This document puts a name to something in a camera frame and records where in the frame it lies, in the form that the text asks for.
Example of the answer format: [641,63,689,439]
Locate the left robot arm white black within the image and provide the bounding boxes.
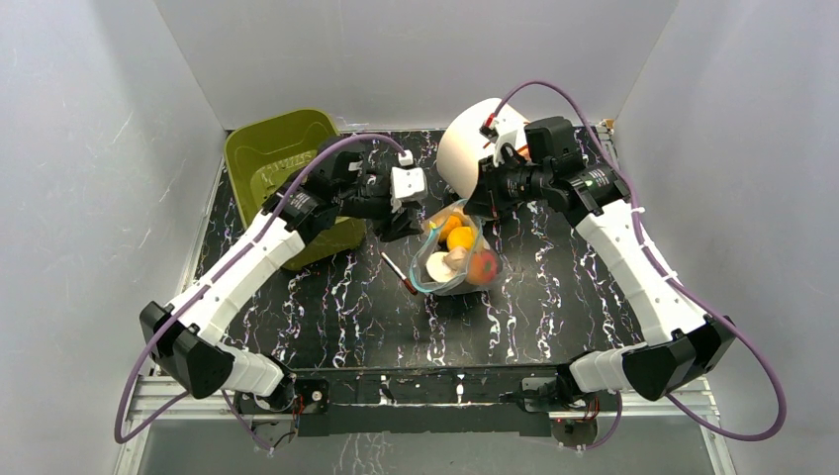
[140,134,427,412]

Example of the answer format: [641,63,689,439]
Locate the red white marker pen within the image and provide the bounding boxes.
[380,251,419,295]

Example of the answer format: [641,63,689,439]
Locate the clear zip top bag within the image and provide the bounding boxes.
[408,200,504,296]

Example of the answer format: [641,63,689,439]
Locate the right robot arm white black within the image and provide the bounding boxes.
[465,117,734,410]

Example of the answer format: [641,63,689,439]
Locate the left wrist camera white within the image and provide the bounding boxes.
[390,149,427,212]

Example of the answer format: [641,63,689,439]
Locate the yellow toy lemon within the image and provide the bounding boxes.
[445,226,476,251]

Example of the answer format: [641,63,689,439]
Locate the white round toy food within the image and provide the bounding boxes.
[425,251,458,284]

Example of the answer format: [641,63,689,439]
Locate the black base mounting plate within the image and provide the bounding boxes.
[288,366,598,439]

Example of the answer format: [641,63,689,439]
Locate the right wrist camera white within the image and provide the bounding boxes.
[480,115,529,167]

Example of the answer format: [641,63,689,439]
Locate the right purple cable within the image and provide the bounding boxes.
[485,79,788,443]

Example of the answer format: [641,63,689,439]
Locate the small orange toy fruit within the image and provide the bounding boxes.
[437,214,463,242]

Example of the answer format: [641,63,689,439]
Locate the olive green plastic basket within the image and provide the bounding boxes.
[224,109,366,271]

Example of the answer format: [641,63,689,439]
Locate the white orange cylindrical appliance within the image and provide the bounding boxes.
[435,98,501,199]

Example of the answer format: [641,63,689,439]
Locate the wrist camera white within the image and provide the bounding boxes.
[480,115,529,167]
[390,149,427,212]

